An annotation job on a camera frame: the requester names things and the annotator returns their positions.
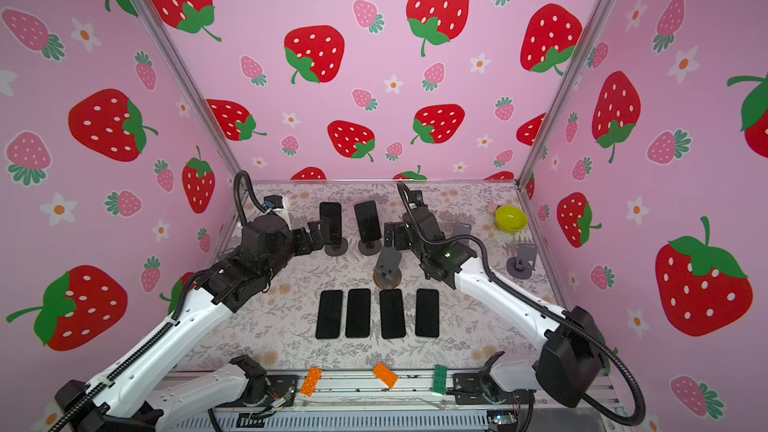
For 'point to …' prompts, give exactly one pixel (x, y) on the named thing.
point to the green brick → (440, 379)
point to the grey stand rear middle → (370, 248)
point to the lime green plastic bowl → (510, 219)
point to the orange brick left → (311, 381)
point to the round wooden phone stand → (387, 281)
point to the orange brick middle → (386, 375)
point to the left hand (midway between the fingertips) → (310, 224)
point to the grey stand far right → (521, 266)
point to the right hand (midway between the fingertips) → (399, 222)
